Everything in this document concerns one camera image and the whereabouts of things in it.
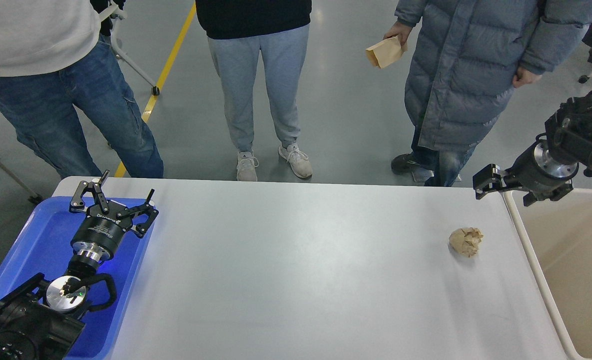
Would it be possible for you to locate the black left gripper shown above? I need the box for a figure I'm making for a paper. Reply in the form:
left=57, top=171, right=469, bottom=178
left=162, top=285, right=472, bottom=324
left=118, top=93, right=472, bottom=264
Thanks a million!
left=69, top=170, right=159, bottom=262

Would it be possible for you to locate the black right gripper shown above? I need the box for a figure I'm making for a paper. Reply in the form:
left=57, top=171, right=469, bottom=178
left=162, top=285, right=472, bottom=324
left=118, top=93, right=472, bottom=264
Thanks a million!
left=473, top=141, right=579, bottom=207

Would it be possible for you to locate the brown paper ball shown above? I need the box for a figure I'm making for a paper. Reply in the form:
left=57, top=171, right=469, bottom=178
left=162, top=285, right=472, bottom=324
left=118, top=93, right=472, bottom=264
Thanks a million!
left=449, top=227, right=485, bottom=258

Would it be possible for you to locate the brown paper bag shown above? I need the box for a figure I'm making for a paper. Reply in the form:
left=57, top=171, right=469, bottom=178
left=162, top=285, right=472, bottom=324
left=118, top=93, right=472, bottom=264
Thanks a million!
left=366, top=36, right=408, bottom=69

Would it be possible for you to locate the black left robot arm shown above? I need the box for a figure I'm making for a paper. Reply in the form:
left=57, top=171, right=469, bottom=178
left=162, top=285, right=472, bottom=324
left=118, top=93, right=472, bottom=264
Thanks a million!
left=0, top=173, right=159, bottom=360

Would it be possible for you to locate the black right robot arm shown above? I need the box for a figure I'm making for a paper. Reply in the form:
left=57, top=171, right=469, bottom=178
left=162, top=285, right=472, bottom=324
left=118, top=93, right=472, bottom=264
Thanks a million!
left=473, top=90, right=592, bottom=207

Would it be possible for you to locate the left hand of coat person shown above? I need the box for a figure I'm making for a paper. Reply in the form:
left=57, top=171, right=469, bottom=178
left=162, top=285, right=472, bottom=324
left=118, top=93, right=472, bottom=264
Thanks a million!
left=511, top=66, right=543, bottom=89

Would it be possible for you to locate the right hand holding bag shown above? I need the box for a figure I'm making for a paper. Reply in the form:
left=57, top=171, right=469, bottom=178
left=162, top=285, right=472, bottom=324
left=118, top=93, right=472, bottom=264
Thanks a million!
left=383, top=22, right=414, bottom=49

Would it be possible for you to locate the blue plastic tray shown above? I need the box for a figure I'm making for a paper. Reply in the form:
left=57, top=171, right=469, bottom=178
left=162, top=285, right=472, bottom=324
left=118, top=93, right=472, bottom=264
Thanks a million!
left=0, top=196, right=150, bottom=360

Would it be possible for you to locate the beige plastic bin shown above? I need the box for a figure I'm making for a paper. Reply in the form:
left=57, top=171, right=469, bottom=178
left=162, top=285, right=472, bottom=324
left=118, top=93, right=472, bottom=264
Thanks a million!
left=504, top=189, right=592, bottom=360

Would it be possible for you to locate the person in grey puffer coat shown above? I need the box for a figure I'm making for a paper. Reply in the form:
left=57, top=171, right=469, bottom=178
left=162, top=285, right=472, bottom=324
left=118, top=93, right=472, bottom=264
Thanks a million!
left=390, top=0, right=592, bottom=187

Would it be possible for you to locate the person in white sweater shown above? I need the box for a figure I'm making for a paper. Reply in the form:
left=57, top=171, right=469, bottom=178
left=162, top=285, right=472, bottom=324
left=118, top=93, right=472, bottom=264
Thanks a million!
left=0, top=0, right=164, bottom=179

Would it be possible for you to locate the white wheeled stand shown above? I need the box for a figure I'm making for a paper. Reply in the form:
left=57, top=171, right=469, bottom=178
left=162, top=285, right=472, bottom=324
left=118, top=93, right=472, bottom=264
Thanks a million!
left=97, top=0, right=161, bottom=97

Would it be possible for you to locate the person in grey sweatpants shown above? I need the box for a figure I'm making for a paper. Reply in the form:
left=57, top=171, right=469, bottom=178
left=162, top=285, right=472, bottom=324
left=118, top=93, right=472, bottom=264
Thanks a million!
left=195, top=0, right=314, bottom=182

